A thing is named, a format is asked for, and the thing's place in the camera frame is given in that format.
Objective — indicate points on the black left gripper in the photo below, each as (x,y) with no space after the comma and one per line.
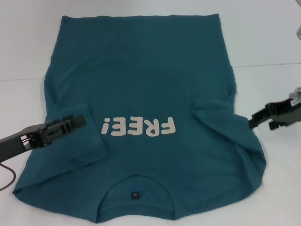
(14,146)

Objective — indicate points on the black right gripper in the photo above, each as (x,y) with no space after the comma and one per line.
(287,111)

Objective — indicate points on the teal t-shirt with FREE! print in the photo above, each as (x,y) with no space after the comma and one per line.
(141,70)

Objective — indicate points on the clear plug on right gripper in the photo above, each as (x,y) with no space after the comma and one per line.
(296,93)

